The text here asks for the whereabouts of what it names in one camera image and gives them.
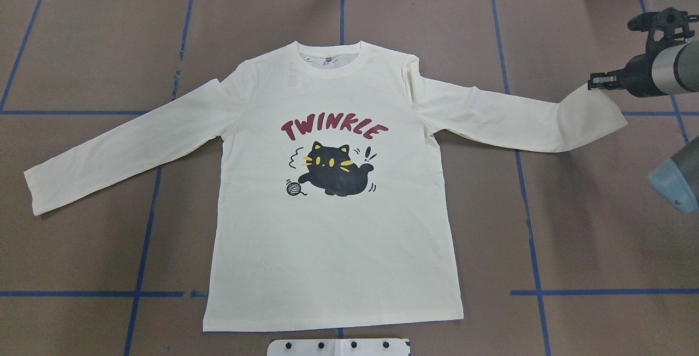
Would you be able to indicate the cream long-sleeve cat shirt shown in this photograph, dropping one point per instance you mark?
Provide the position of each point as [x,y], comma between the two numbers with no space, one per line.
[332,209]

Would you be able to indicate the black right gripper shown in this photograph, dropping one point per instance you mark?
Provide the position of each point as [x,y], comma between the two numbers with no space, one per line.
[638,76]

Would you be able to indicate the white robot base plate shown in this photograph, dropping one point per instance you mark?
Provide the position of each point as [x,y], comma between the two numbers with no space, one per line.
[352,346]

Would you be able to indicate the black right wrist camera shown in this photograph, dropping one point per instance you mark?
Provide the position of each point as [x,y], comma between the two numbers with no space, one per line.
[666,28]

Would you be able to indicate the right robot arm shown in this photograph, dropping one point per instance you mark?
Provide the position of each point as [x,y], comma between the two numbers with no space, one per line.
[666,72]

